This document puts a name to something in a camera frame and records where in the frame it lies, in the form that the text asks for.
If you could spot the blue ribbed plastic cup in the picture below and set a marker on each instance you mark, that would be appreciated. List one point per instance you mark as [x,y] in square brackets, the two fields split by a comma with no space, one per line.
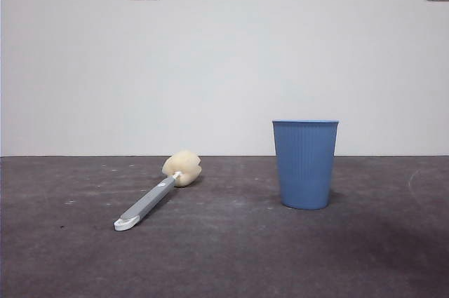
[304,168]

